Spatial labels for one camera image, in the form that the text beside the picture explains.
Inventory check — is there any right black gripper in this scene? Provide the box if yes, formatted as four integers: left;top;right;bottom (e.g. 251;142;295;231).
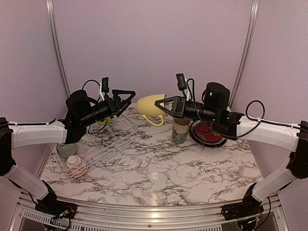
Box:
155;95;219;123

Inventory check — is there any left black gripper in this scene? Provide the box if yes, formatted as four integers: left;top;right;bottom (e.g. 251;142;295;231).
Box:
79;89;135;128

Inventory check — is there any green patterned tall mug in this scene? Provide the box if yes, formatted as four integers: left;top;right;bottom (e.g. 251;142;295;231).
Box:
172;118;189;144

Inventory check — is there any yellow mug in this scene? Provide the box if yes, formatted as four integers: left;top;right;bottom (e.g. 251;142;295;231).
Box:
137;94;166;127

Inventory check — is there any lime green bowl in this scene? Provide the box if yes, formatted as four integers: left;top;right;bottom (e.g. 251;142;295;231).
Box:
96;117;110;125

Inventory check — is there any black rimmed beige plate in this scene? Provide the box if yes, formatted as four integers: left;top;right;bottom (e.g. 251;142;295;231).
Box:
189;121;228;148

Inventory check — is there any pale green cup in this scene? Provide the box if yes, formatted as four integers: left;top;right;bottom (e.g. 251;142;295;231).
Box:
56;143;78;158

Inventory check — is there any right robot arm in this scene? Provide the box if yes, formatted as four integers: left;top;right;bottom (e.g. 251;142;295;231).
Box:
155;82;308;216

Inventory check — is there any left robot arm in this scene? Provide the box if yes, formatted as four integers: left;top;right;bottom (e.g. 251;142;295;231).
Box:
0;90;136;214

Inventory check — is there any pink white small bowl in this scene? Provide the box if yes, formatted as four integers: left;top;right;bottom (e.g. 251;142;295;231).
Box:
65;155;88;178

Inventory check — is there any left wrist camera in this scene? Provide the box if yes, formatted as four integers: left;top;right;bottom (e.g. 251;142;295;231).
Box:
99;77;109;101

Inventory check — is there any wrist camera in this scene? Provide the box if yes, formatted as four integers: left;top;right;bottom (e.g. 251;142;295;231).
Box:
99;77;109;101
176;73;190;100

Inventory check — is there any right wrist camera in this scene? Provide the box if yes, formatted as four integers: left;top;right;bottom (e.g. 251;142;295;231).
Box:
176;73;190;100

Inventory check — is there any white wire dish rack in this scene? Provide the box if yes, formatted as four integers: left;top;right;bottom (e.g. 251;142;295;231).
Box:
50;115;138;179

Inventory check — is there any front aluminium rail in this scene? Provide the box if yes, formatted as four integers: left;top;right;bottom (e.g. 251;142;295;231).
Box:
14;191;284;231

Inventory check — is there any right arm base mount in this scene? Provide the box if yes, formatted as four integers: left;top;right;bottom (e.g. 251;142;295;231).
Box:
221;187;264;231

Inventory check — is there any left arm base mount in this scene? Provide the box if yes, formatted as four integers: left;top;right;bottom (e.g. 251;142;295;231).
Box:
30;193;77;231

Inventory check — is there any left aluminium frame post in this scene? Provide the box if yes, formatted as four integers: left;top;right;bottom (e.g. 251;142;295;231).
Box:
46;0;70;98

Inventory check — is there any aluminium frame post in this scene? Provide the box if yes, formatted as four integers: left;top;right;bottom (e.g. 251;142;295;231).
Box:
46;0;70;98
229;0;259;108

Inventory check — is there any right aluminium frame post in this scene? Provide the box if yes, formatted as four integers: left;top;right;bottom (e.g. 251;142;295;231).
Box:
229;0;259;108

